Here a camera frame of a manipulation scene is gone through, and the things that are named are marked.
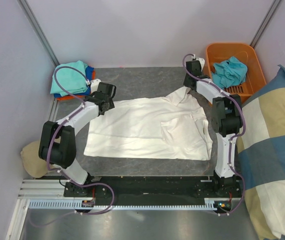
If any white printed t shirt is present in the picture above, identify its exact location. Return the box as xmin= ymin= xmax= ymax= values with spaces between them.
xmin=83 ymin=86 xmax=213 ymax=161

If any orange plastic basket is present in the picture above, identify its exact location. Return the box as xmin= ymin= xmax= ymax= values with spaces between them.
xmin=203 ymin=42 xmax=267 ymax=102

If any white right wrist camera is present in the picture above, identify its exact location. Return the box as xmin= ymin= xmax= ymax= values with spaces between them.
xmin=195 ymin=57 xmax=206 ymax=71

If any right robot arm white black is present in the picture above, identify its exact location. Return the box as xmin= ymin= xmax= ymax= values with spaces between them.
xmin=182 ymin=55 xmax=245 ymax=197

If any blue beige checked pillow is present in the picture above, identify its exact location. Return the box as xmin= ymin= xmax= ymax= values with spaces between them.
xmin=237 ymin=66 xmax=285 ymax=240

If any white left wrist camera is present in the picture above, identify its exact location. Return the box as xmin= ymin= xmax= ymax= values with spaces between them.
xmin=87 ymin=78 xmax=101 ymax=93

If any slotted white cable duct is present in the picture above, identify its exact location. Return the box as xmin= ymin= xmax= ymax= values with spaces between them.
xmin=28 ymin=197 xmax=242 ymax=211

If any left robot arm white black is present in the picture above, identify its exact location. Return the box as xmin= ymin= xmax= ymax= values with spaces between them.
xmin=38 ymin=79 xmax=117 ymax=197

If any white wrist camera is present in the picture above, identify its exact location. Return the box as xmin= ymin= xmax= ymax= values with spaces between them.
xmin=87 ymin=78 xmax=101 ymax=93
xmin=195 ymin=57 xmax=206 ymax=71

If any right aluminium corner post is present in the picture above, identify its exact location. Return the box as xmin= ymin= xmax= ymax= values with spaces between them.
xmin=250 ymin=0 xmax=283 ymax=48

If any crumpled teal t shirt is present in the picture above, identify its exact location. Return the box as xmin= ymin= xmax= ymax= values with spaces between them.
xmin=211 ymin=56 xmax=248 ymax=89

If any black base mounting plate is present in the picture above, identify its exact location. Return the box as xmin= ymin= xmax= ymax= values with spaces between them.
xmin=63 ymin=176 xmax=242 ymax=207

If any folded mint green t shirt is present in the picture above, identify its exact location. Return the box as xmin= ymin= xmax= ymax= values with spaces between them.
xmin=50 ymin=60 xmax=88 ymax=97

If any folded orange t shirt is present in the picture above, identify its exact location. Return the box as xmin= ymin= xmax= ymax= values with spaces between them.
xmin=54 ymin=70 xmax=96 ymax=101

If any aluminium corner post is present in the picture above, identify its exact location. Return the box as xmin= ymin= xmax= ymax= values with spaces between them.
xmin=250 ymin=0 xmax=283 ymax=48
xmin=17 ymin=0 xmax=60 ymax=66

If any left aluminium corner post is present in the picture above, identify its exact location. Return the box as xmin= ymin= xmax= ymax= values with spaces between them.
xmin=17 ymin=0 xmax=60 ymax=66

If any folded blue t shirt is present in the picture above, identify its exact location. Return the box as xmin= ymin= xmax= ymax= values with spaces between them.
xmin=53 ymin=65 xmax=95 ymax=99

